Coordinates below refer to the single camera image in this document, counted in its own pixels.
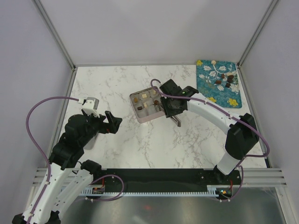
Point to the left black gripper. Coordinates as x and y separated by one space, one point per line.
112 126

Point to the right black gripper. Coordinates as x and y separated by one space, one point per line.
168 113

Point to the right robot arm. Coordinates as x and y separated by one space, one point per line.
240 130

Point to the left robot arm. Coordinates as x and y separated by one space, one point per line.
51 202

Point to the pink chocolate tin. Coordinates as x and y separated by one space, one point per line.
146 114

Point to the blue floral tray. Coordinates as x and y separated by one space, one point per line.
226 71

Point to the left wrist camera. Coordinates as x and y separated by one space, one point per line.
90 106

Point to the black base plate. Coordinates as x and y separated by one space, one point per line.
171 179

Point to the white cable duct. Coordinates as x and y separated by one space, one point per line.
90 191

